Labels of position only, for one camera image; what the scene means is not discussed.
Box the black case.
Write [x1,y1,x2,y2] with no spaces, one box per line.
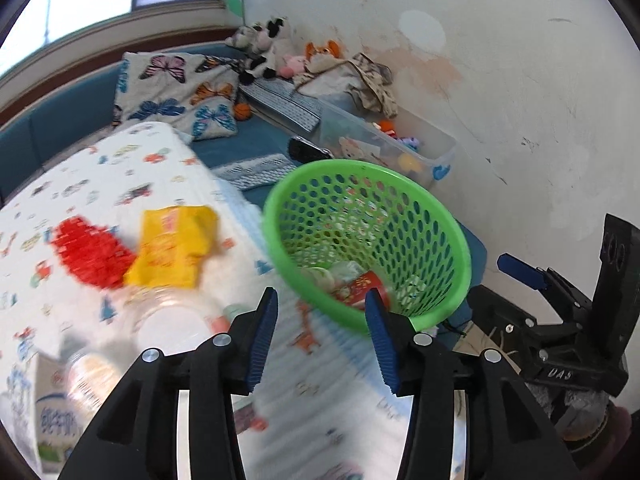
[288,136,333,163]

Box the grey cloth pile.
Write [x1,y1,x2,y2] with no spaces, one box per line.
[300,62,361,101]

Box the orange fox plush toy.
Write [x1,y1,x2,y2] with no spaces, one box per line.
[304,40,343,73]

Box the white green milk carton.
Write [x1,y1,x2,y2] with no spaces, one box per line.
[5,352,88,475]

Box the blue patterned cloth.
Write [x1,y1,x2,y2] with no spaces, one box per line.
[214,154,301,191]
[240,82,323,133]

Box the yellow wrapper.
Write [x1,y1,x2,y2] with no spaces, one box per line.
[124,205,219,288]

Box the clear plastic bottle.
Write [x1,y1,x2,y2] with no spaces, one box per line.
[62,285,241,411]

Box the clear storage box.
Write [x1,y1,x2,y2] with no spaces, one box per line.
[295,95,457,191]

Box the butterfly print pillow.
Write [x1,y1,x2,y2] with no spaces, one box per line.
[112,51,240,141]

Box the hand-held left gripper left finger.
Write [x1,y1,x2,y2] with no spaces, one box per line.
[59,286,279,480]

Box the clear plastic cup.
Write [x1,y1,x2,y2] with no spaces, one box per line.
[330,260,366,281]

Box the blue sofa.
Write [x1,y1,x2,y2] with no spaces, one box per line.
[0,42,488,281]

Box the green plastic basket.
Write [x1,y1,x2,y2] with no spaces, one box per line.
[262,159,472,333]

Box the grey white plush toy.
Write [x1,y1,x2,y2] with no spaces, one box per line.
[225,25,261,49]

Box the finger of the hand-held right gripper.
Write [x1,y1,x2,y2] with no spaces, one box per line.
[496,253,596,326]
[467,285,543,356]

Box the pink plush toy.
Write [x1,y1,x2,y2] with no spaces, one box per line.
[277,55,307,78]

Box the cow plush toy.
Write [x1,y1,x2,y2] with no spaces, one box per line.
[239,16,292,86]

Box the printed white blanket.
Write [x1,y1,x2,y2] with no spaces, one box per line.
[0,121,471,480]

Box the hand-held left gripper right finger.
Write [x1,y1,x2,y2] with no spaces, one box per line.
[364,289,583,480]

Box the beige printed cloth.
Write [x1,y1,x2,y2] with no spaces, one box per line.
[347,52,399,117]

